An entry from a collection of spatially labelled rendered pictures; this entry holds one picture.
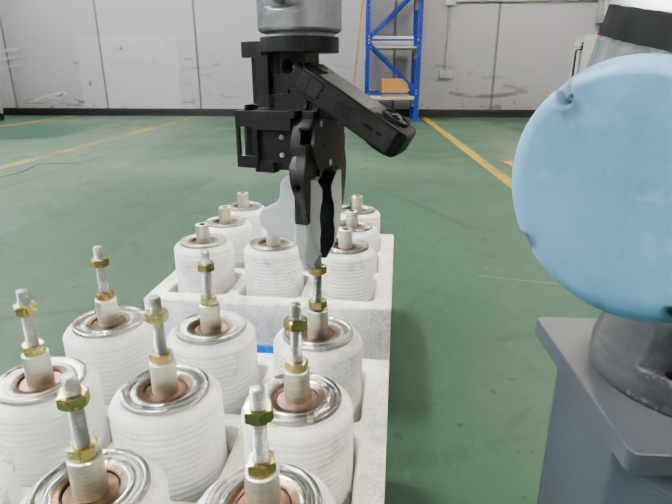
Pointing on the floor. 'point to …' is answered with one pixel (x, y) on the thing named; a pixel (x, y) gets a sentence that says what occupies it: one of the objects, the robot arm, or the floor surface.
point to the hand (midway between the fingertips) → (322, 251)
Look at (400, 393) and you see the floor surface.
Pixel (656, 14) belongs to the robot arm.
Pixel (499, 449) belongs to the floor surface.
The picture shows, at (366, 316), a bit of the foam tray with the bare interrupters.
